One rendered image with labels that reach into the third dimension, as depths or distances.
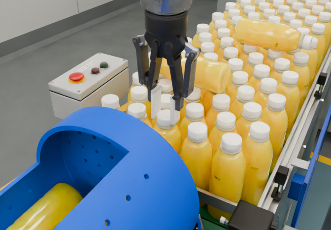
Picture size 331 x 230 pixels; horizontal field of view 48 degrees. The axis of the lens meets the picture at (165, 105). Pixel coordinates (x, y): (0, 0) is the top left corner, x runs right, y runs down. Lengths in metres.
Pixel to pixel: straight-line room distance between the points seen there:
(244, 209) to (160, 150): 0.27
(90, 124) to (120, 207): 0.14
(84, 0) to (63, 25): 0.39
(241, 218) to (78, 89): 0.46
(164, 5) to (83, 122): 0.22
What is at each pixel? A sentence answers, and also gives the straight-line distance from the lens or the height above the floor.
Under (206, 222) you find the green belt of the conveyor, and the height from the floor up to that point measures 0.90.
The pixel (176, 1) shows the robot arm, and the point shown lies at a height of 1.36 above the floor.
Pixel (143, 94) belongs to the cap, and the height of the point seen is 1.10.
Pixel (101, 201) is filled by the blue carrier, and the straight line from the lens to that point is 0.45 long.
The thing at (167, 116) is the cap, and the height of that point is 1.11.
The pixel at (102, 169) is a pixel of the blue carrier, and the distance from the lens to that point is 0.66.
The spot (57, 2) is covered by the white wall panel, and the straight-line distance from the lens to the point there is 4.06.
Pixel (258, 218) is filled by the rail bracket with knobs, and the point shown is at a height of 1.00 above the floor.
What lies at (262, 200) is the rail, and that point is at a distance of 0.79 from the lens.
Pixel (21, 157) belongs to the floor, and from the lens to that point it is 2.49.
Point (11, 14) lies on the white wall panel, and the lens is 3.76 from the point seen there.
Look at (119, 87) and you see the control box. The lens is 1.00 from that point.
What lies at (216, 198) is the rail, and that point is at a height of 0.98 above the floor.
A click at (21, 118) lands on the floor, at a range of 2.85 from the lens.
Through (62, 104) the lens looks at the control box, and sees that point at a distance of 0.93.
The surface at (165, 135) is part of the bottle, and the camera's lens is 0.76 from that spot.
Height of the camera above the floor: 1.55
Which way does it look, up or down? 34 degrees down
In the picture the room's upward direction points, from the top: straight up
